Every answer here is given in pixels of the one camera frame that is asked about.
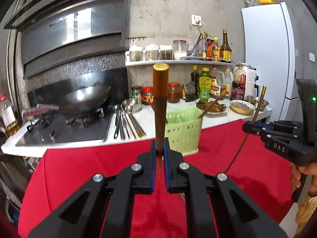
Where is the green plastic bottle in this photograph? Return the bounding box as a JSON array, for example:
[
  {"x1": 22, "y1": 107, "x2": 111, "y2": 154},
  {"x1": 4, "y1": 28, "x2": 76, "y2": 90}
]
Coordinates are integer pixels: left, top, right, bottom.
[{"x1": 198, "y1": 67, "x2": 212, "y2": 100}]

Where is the steel wok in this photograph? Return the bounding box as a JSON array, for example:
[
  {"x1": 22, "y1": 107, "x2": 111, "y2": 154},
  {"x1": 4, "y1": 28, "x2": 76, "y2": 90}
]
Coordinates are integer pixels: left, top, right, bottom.
[{"x1": 22, "y1": 71, "x2": 112, "y2": 117}]

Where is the bundle of metal chopsticks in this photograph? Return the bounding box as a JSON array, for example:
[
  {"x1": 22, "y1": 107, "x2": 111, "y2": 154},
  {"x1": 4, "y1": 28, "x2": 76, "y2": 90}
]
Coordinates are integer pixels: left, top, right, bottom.
[{"x1": 122, "y1": 112, "x2": 147, "y2": 139}]

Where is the white refrigerator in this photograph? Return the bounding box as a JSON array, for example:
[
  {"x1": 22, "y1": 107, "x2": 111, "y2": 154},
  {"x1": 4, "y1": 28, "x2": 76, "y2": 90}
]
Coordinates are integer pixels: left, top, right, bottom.
[{"x1": 241, "y1": 2, "x2": 298, "y2": 127}]

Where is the red lid glass jar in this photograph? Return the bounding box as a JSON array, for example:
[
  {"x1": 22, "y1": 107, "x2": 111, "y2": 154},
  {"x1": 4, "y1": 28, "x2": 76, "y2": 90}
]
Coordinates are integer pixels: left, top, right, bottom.
[{"x1": 173, "y1": 40, "x2": 188, "y2": 60}]

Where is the beige fluffy cloth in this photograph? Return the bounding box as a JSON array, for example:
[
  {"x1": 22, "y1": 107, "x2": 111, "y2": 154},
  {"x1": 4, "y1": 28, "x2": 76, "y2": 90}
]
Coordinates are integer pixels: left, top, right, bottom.
[{"x1": 298, "y1": 196, "x2": 315, "y2": 231}]

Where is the red label oil jug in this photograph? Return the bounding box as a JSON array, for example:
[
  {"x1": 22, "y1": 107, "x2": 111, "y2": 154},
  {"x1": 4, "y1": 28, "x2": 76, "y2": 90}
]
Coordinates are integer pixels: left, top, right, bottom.
[{"x1": 210, "y1": 66, "x2": 225, "y2": 99}]

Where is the steel bowl with food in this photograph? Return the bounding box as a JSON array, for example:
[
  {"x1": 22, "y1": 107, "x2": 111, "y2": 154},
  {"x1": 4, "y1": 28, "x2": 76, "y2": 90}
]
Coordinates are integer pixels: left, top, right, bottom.
[{"x1": 246, "y1": 95, "x2": 269, "y2": 111}]

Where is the large dark vinegar bottle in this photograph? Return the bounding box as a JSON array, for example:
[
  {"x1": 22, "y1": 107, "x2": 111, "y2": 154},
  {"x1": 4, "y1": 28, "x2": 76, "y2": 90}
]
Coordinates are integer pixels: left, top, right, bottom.
[{"x1": 231, "y1": 64, "x2": 247, "y2": 101}]

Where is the small yellow cap bottle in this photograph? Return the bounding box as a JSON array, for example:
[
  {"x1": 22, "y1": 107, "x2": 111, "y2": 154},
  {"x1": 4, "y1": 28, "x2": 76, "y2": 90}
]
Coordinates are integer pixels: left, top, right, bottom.
[{"x1": 212, "y1": 37, "x2": 221, "y2": 62}]

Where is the brown paste jar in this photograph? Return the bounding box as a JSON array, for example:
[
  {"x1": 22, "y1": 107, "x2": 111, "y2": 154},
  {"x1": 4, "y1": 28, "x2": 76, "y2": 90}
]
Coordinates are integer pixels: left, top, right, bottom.
[{"x1": 167, "y1": 82, "x2": 181, "y2": 103}]

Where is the red table cloth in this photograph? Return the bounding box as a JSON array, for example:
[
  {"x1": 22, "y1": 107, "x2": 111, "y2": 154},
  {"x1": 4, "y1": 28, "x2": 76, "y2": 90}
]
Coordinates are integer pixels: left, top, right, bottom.
[{"x1": 18, "y1": 119, "x2": 301, "y2": 238}]

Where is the green perforated chopstick holder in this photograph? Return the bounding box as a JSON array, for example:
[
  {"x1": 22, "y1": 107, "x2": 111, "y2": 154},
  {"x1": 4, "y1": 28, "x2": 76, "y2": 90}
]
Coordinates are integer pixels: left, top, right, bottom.
[{"x1": 164, "y1": 107, "x2": 204, "y2": 155}]

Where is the clear cooking oil bottle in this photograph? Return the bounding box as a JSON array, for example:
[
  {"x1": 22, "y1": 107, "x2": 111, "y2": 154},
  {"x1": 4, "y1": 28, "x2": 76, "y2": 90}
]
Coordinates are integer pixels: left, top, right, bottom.
[{"x1": 0, "y1": 94, "x2": 20, "y2": 137}]

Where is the small steel bowl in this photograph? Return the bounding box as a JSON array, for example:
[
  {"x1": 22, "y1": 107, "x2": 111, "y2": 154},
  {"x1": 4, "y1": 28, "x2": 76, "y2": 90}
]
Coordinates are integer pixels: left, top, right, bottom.
[{"x1": 121, "y1": 98, "x2": 143, "y2": 113}]

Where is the white air fryer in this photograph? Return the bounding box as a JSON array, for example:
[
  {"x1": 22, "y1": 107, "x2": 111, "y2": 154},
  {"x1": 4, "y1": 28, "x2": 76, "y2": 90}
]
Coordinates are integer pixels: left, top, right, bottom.
[{"x1": 239, "y1": 62, "x2": 258, "y2": 97}]

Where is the black gas stove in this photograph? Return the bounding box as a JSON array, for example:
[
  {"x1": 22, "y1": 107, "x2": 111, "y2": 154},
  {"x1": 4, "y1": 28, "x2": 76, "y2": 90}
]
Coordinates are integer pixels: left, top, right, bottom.
[{"x1": 15, "y1": 105, "x2": 114, "y2": 147}]

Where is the steel range hood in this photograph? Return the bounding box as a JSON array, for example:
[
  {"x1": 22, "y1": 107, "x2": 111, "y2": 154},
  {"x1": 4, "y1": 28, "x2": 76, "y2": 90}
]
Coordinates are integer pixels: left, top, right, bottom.
[{"x1": 4, "y1": 0, "x2": 127, "y2": 80}]

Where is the gold cap glass bottle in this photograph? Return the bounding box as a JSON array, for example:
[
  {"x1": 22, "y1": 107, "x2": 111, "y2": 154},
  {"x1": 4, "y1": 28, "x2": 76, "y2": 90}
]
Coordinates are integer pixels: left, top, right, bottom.
[{"x1": 198, "y1": 32, "x2": 208, "y2": 60}]

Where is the white lid spice jar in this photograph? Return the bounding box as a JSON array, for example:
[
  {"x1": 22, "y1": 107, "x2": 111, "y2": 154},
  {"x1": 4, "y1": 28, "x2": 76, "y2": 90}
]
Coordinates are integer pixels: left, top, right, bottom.
[
  {"x1": 159, "y1": 45, "x2": 173, "y2": 60},
  {"x1": 129, "y1": 45, "x2": 144, "y2": 62},
  {"x1": 145, "y1": 44, "x2": 159, "y2": 61}
]

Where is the dark soy sauce bottle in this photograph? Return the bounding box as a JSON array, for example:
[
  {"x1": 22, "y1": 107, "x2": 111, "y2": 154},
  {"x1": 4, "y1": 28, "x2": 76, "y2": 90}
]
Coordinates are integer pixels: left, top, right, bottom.
[{"x1": 191, "y1": 65, "x2": 200, "y2": 100}]

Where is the person's right hand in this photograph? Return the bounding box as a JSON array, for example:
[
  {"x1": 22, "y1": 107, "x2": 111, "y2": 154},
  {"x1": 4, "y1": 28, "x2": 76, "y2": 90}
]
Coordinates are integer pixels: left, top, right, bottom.
[{"x1": 290, "y1": 162, "x2": 317, "y2": 193}]

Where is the red lid sauce jar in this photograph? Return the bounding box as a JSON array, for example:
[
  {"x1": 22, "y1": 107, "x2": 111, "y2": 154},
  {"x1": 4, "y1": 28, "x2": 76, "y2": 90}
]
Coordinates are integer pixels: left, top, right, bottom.
[{"x1": 142, "y1": 87, "x2": 154, "y2": 105}]

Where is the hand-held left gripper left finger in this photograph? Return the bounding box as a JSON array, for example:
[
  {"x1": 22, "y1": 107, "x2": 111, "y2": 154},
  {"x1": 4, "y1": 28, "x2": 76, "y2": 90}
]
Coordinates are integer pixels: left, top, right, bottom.
[{"x1": 27, "y1": 141, "x2": 157, "y2": 238}]

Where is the wooden chopstick gold tip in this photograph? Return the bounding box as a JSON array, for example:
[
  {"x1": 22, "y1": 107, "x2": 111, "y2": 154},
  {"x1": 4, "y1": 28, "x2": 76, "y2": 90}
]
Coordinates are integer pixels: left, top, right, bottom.
[
  {"x1": 152, "y1": 63, "x2": 170, "y2": 194},
  {"x1": 201, "y1": 92, "x2": 225, "y2": 118},
  {"x1": 223, "y1": 85, "x2": 267, "y2": 173}
]

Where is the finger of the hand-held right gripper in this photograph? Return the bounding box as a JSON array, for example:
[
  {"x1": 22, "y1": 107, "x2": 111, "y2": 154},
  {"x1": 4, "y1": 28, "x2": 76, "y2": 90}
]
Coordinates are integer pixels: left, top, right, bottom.
[
  {"x1": 242, "y1": 127, "x2": 299, "y2": 140},
  {"x1": 244, "y1": 120, "x2": 304, "y2": 130}
]

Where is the tall brown sauce bottle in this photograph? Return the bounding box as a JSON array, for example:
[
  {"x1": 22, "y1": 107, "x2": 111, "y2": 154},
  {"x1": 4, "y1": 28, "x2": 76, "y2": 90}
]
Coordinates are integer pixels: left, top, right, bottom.
[{"x1": 220, "y1": 29, "x2": 232, "y2": 63}]

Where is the white cap oil jug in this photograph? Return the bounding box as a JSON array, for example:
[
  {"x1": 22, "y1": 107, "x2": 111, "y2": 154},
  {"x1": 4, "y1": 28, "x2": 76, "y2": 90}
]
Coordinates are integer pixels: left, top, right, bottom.
[{"x1": 224, "y1": 67, "x2": 234, "y2": 100}]

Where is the plate of cooked food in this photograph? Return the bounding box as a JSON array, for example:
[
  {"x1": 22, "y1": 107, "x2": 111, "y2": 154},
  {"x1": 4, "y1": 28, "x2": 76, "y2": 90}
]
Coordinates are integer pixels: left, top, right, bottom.
[{"x1": 196, "y1": 99, "x2": 229, "y2": 115}]

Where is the yellow rim bowl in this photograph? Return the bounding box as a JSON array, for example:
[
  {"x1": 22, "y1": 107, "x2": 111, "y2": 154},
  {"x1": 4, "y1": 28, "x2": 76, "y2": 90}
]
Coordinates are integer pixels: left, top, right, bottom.
[{"x1": 230, "y1": 100, "x2": 256, "y2": 115}]

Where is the red seasoning carton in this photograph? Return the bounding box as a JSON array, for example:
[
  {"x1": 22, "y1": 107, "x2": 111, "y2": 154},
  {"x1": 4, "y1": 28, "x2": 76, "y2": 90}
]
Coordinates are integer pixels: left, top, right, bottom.
[{"x1": 207, "y1": 38, "x2": 215, "y2": 59}]

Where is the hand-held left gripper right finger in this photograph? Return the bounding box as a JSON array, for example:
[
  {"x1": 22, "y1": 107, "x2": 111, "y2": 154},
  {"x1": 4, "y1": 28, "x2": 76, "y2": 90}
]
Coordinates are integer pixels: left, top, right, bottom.
[{"x1": 163, "y1": 138, "x2": 289, "y2": 238}]

